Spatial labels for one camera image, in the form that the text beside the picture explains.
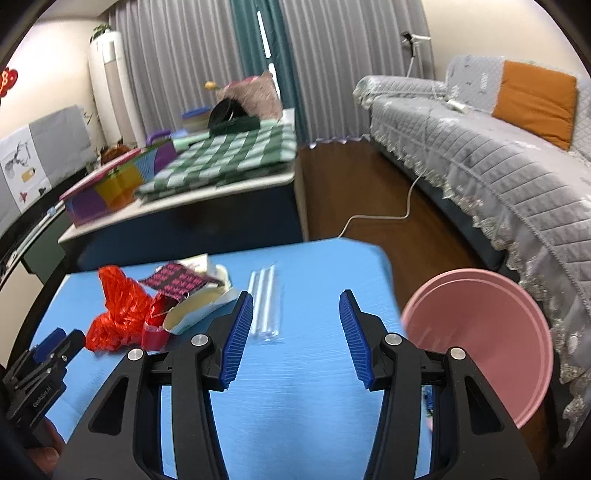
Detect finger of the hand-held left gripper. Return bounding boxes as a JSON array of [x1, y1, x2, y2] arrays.
[[31, 327, 66, 361], [47, 329, 88, 368]]

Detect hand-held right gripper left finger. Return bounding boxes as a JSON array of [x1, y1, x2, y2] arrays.
[[52, 291, 255, 480]]

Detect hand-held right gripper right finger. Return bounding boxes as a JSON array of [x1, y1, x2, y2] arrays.
[[339, 289, 541, 480]]

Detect clear plastic straws pack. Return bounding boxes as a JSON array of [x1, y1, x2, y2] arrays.
[[248, 263, 284, 345]]

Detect torn cream carton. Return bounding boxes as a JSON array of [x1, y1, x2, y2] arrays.
[[163, 253, 242, 334]]

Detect red plastic bag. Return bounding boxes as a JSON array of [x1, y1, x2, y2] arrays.
[[85, 265, 160, 356]]

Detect red wrapper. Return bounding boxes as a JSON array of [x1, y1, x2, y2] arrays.
[[141, 295, 173, 350]]

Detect dark patterned card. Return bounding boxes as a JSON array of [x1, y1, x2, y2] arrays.
[[137, 261, 223, 296]]

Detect pink plastic bin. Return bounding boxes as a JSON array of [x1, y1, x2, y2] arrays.
[[400, 268, 554, 428]]

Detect person's left hand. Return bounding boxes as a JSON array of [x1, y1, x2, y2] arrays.
[[27, 416, 66, 472]]

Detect blue table mat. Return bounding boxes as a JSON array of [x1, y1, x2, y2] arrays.
[[27, 237, 433, 480]]

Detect dark television stand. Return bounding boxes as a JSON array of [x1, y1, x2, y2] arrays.
[[0, 161, 103, 288]]

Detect white rod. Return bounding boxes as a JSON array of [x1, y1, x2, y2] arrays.
[[0, 202, 66, 274]]

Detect dark blue coffee table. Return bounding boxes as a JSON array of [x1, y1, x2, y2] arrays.
[[57, 110, 310, 274]]

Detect colourful storage box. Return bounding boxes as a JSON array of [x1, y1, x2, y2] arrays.
[[58, 140, 177, 227]]

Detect green checked cloth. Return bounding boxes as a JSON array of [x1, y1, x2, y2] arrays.
[[133, 123, 299, 204]]

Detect grey cloth television cover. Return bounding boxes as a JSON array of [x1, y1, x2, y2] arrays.
[[0, 104, 93, 228]]

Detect brown teapot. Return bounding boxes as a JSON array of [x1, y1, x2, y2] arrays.
[[99, 143, 133, 165]]

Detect dark green bowl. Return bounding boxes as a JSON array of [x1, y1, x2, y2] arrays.
[[209, 116, 262, 136]]

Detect grey quilted sofa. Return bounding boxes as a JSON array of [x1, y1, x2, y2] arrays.
[[353, 55, 591, 449]]

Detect stack of coloured bowls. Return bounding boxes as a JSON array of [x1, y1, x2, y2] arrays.
[[181, 107, 213, 135]]

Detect black hat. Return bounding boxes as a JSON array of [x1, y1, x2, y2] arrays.
[[207, 97, 250, 130]]

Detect pink lace basket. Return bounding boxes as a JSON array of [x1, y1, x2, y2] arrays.
[[216, 69, 284, 122]]

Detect white standing air conditioner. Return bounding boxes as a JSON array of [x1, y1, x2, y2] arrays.
[[88, 31, 140, 149]]

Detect teal curtain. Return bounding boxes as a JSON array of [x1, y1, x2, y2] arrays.
[[229, 0, 308, 145]]

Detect grey curtains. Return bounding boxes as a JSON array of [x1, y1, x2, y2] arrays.
[[108, 0, 435, 145]]

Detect orange cushion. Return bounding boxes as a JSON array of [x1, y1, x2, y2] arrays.
[[491, 59, 579, 151]]

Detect white power cable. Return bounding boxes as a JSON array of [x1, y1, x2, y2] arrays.
[[338, 80, 452, 239]]

